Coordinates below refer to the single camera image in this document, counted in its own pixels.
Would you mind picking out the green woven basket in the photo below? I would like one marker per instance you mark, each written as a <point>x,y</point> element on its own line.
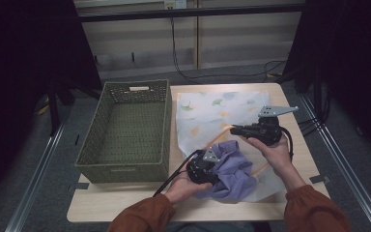
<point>127,135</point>

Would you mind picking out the person's right hand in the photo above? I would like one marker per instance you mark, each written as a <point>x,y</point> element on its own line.
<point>275,153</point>

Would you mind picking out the aluminium frame rail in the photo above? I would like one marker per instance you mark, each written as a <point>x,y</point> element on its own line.
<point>34,180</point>
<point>344,167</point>

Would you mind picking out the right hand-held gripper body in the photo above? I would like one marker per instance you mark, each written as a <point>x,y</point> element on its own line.
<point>269,130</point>

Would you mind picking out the dark curtain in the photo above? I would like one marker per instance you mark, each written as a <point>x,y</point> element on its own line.
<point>354,64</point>
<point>19,80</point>

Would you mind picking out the black stand leg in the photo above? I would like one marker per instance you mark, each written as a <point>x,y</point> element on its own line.
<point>53,109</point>

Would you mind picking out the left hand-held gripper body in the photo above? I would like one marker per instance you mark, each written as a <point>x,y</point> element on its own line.
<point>201,169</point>

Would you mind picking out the black horizontal bar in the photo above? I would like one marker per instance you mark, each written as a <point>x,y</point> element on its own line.
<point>190,13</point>

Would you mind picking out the leaf print laundry bag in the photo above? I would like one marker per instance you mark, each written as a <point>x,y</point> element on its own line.
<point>206,116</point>

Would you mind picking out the person's left hand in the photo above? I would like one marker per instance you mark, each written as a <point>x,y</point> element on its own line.
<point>183,187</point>

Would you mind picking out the wall power outlet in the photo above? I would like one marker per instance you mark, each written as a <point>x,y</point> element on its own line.
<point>176,4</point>

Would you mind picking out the purple cloth garment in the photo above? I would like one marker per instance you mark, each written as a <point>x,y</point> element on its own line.
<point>235,177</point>

